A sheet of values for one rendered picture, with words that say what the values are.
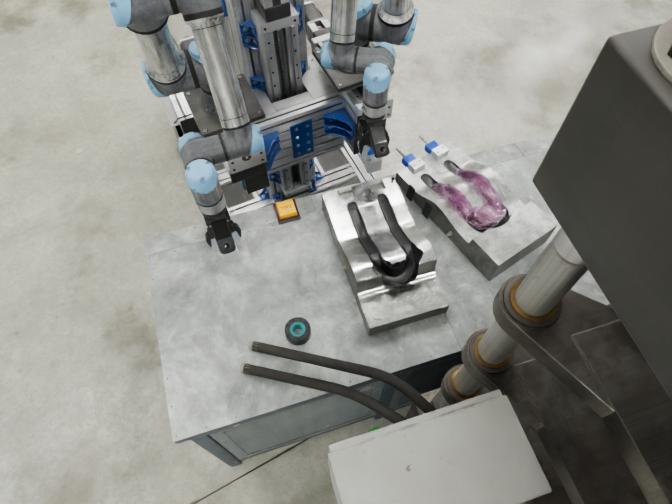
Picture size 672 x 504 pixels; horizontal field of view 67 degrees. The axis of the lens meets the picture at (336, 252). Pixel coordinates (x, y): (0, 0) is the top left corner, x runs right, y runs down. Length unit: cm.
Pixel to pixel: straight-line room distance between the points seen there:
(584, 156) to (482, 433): 47
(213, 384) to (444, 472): 91
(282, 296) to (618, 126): 129
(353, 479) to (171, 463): 165
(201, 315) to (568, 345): 114
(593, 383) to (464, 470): 23
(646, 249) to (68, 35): 402
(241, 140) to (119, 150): 198
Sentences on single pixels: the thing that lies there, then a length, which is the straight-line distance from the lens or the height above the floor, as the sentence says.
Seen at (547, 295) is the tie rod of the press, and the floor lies 162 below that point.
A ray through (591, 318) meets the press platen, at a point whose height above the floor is 154.
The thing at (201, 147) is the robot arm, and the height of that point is 128.
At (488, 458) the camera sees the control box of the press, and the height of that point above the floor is 147.
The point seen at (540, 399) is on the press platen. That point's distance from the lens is 109.
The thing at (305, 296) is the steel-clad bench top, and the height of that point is 80.
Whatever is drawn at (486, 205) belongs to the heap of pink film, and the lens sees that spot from 176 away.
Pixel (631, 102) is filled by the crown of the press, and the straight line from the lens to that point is 50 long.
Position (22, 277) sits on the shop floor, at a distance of 303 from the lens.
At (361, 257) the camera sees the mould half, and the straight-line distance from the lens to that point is 156.
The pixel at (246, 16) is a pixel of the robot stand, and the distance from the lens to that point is 185.
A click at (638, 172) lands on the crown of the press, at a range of 51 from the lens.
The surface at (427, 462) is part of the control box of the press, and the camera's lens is 83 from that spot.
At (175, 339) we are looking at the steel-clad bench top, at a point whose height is 80.
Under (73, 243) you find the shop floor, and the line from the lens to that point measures 301.
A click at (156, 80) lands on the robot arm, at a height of 125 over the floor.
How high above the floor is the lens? 228
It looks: 60 degrees down
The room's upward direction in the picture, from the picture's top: 1 degrees counter-clockwise
